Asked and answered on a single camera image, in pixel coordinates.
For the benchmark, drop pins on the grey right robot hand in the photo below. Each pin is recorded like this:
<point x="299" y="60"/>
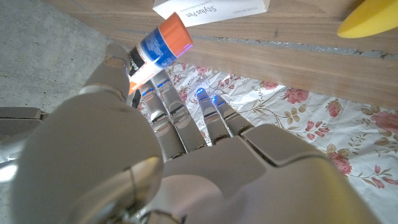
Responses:
<point x="18" y="113"/>

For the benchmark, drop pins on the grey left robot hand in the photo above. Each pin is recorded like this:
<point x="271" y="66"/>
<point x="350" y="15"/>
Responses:
<point x="186" y="174"/>

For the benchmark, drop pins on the glue stick with blue label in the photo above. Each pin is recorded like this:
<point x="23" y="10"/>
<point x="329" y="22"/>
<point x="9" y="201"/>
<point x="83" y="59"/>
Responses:
<point x="161" y="46"/>

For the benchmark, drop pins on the yellow toy banana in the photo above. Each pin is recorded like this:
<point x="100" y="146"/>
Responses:
<point x="367" y="21"/>

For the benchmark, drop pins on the floral curtain backdrop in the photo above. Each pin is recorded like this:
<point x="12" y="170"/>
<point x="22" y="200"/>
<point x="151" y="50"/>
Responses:
<point x="311" y="124"/>

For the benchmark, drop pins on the white stylus pen box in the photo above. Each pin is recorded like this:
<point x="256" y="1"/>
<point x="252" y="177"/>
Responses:
<point x="211" y="11"/>

